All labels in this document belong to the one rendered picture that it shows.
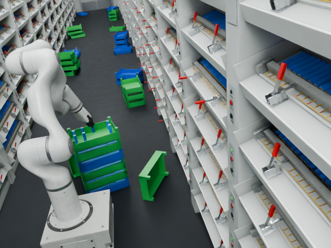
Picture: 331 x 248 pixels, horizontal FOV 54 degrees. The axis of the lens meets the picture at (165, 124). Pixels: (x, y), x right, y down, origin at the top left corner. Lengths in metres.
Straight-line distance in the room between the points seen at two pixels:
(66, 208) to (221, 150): 0.75
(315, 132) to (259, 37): 0.32
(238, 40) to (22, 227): 1.88
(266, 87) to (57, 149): 0.91
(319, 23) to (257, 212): 0.63
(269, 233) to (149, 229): 1.16
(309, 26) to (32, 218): 2.10
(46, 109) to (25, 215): 1.12
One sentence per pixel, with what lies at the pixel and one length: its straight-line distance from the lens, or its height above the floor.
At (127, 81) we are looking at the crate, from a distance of 3.69.
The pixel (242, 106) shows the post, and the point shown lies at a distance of 0.91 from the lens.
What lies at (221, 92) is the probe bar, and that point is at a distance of 1.20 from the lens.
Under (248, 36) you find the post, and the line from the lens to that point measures 0.85.
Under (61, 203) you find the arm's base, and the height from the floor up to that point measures 0.51.
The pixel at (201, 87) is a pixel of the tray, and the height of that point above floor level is 0.94.
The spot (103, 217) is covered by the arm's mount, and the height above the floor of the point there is 0.40.
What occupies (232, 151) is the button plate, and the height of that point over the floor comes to 0.89.
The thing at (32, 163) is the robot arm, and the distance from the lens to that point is 1.47.
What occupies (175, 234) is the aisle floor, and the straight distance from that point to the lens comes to 1.98.
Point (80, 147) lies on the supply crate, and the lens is 2.10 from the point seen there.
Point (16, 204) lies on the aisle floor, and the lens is 2.55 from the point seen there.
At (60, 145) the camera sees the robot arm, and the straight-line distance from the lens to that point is 1.41.
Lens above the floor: 1.47
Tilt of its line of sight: 29 degrees down
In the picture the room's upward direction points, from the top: 7 degrees counter-clockwise
